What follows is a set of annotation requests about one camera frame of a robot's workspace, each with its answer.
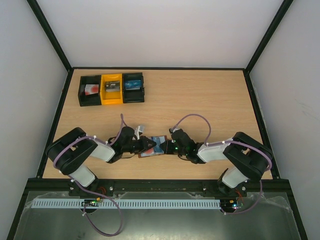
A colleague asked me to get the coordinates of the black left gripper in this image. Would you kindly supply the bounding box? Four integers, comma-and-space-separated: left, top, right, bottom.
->
122, 136, 157, 155

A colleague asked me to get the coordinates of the brown leather card holder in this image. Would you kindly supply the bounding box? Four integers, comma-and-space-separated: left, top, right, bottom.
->
138, 135, 167, 158

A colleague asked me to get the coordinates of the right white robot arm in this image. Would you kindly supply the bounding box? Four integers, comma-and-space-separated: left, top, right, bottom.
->
160, 129, 273, 196

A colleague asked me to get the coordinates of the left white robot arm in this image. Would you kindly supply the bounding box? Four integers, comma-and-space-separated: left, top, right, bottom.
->
45, 126, 157, 188

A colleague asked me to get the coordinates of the blue VIP card stack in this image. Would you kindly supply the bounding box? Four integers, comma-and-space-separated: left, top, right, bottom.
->
124, 79, 142, 91

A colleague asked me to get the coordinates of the black VIP card stack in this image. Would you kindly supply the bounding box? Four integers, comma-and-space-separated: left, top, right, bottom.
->
104, 81, 121, 92

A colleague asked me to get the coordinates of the red white card stack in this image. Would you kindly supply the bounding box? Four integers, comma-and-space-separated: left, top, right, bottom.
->
84, 84, 100, 96

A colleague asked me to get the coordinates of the black storage bin right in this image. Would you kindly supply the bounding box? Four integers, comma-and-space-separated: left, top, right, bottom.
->
122, 72, 145, 104

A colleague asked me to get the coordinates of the black storage bin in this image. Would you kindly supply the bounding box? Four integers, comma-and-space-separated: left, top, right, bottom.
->
78, 75, 102, 107
122, 72, 145, 104

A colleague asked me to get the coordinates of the yellow storage bin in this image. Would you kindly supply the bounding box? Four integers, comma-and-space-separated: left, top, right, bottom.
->
99, 73, 124, 105

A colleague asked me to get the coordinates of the black storage bin left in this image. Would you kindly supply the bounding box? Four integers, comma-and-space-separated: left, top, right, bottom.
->
78, 75, 102, 107

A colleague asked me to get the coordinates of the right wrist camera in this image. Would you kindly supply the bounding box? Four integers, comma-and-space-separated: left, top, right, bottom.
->
169, 128, 179, 134

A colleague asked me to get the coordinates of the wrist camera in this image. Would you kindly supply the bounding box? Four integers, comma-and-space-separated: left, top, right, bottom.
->
169, 128, 179, 134
134, 125, 145, 140

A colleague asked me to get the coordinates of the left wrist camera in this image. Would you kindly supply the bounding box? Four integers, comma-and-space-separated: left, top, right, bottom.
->
134, 125, 145, 140

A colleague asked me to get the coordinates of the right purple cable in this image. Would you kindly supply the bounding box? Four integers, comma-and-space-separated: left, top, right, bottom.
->
169, 113, 273, 217

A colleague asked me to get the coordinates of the white slotted cable duct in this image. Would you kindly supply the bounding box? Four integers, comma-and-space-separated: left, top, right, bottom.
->
31, 198, 221, 210

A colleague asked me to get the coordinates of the black enclosure frame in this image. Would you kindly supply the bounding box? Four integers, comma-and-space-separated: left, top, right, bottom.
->
4, 0, 310, 240

